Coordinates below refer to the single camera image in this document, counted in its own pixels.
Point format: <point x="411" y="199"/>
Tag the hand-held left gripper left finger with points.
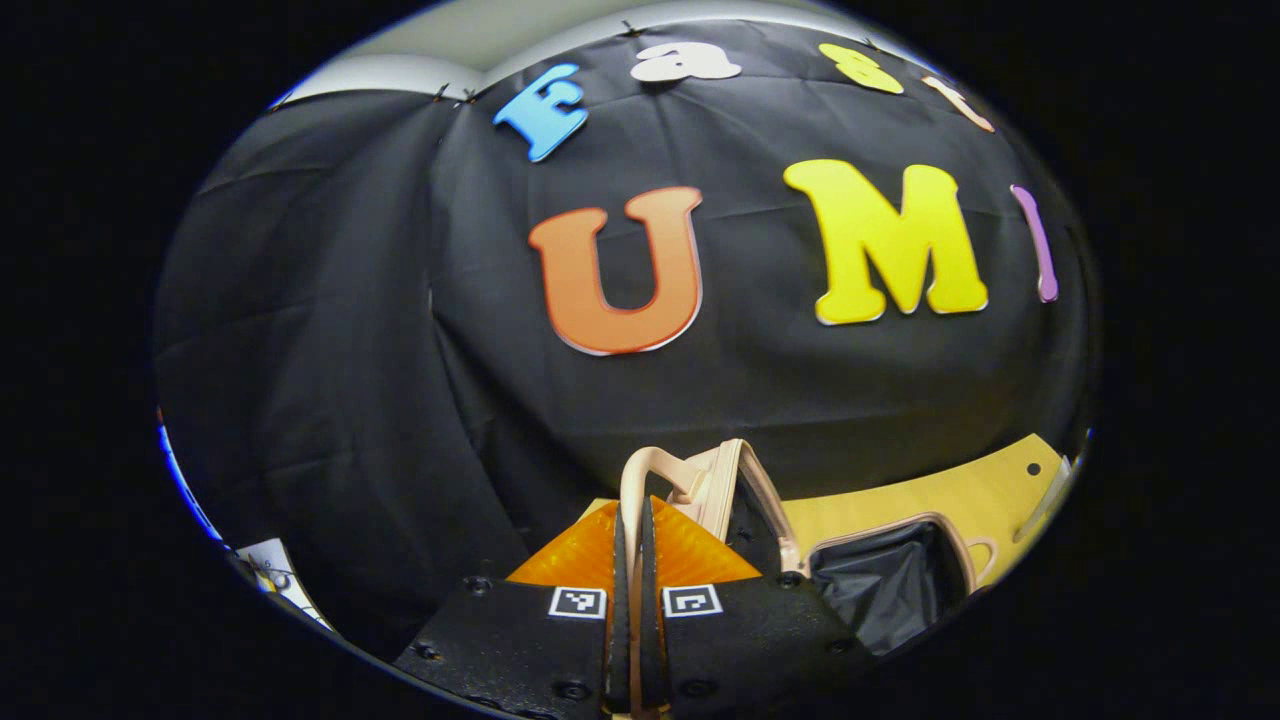
<point x="520" y="640"/>

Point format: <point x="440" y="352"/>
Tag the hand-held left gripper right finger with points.
<point x="750" y="635"/>

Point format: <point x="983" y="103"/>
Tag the beige pink small suitcase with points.
<point x="890" y="585"/>

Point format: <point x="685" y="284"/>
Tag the white printed paper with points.
<point x="285" y="580"/>

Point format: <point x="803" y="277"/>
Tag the black backdrop cloth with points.
<point x="400" y="350"/>

